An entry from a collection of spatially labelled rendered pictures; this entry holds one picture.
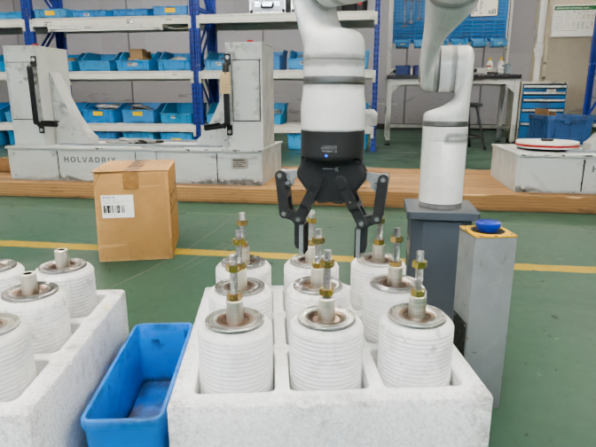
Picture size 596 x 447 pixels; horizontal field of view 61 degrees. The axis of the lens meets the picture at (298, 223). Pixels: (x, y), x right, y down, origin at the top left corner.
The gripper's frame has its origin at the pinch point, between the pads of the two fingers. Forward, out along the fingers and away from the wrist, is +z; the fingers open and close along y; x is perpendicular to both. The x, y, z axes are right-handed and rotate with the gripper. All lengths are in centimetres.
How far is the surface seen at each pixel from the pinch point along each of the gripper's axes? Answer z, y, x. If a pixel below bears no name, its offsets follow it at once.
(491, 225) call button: 2.5, 21.8, 25.1
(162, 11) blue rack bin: -97, -256, 438
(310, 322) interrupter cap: 9.7, -1.9, -2.4
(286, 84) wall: -31, -230, 812
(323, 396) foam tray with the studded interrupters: 17.1, 0.7, -6.7
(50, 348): 17.5, -39.8, -4.2
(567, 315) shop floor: 35, 47, 71
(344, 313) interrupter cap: 9.7, 1.8, 1.3
